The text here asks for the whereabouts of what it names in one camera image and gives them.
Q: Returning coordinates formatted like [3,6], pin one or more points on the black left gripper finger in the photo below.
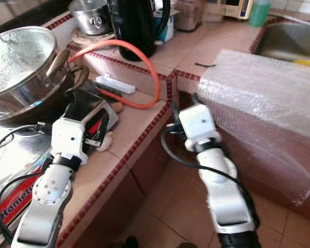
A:
[68,112]
[99,128]

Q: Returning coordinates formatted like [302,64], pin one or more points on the green dish soap bottle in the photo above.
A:
[259,15]

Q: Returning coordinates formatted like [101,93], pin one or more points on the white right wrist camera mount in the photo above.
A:
[199,126]

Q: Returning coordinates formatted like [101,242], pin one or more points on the glass pan lid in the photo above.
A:
[20,59]

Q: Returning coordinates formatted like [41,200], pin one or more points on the black robot foot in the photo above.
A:
[187,245]
[129,243]

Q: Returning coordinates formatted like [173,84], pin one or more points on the white plastic bar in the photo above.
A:
[114,84]

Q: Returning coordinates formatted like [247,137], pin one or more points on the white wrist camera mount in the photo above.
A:
[67,139]
[199,126]

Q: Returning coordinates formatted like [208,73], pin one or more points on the black tape strip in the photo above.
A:
[205,65]

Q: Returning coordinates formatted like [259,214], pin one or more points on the round woven trivet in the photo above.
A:
[83,41]

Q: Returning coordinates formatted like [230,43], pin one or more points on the black robot left foot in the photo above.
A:
[129,243]

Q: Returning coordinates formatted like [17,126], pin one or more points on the black kettle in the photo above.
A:
[137,26]

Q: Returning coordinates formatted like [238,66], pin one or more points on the black robot right foot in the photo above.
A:
[187,245]

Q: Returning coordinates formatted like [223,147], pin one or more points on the beige water ionizer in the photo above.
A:
[230,9]

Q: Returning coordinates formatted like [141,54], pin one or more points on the clear bubble wrap sheet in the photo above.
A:
[258,88]

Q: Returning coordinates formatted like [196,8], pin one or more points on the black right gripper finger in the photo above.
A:
[175,113]
[196,99]

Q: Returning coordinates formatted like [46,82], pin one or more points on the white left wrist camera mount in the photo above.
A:
[67,139]

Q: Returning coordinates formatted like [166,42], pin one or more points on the steel sink basin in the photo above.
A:
[289,41]

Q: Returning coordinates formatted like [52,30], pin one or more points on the small steel lidded pot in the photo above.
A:
[88,20]

